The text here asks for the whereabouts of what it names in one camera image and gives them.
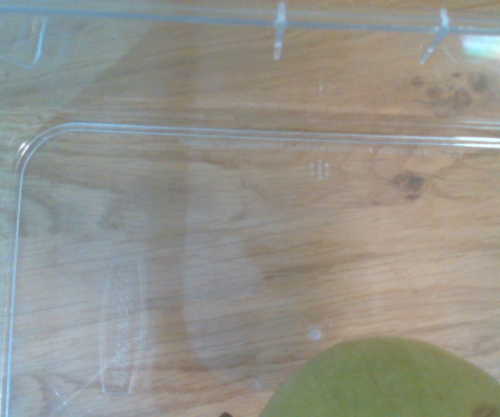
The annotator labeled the green apple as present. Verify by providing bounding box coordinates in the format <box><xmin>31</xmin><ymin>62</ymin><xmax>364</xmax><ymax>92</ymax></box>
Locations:
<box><xmin>260</xmin><ymin>336</ymin><xmax>500</xmax><ymax>417</ymax></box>

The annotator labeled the clear plastic container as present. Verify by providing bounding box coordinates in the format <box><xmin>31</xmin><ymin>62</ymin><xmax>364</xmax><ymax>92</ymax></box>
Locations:
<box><xmin>0</xmin><ymin>0</ymin><xmax>500</xmax><ymax>417</ymax></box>

